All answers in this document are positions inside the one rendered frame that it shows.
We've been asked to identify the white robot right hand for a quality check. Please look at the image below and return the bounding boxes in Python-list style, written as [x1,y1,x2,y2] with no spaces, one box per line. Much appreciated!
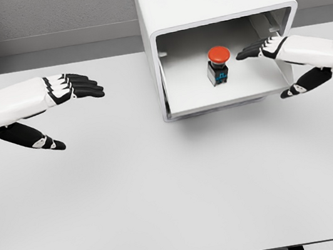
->
[233,26,333,107]

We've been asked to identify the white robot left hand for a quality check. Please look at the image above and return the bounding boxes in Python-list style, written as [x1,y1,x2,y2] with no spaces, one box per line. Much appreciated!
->
[0,67,113,161]

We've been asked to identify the red button load switch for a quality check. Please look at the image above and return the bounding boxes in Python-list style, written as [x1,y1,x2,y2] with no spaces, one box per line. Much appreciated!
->
[203,43,236,88]

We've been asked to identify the white cabinet drawer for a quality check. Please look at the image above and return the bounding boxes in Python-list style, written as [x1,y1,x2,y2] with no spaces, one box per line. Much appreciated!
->
[156,29,299,122]

